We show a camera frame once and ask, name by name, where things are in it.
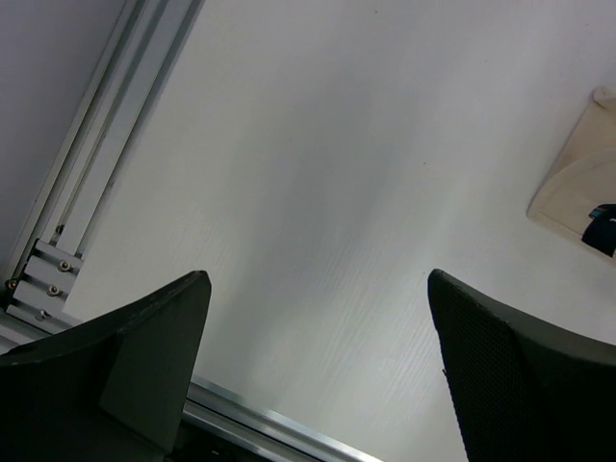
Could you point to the canvas tote bag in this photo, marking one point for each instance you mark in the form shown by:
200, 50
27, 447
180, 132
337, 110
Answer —
576, 199

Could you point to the left side aluminium rail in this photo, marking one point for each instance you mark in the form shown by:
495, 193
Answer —
137, 58

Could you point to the aluminium mounting rail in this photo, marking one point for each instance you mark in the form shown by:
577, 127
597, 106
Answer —
262, 432

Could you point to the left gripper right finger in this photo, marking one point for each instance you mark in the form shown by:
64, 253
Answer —
522, 389

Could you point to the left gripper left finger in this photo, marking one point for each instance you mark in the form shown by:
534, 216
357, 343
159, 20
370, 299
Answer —
109, 389

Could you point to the grey corner bracket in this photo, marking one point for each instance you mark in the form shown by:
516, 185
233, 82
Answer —
41, 290

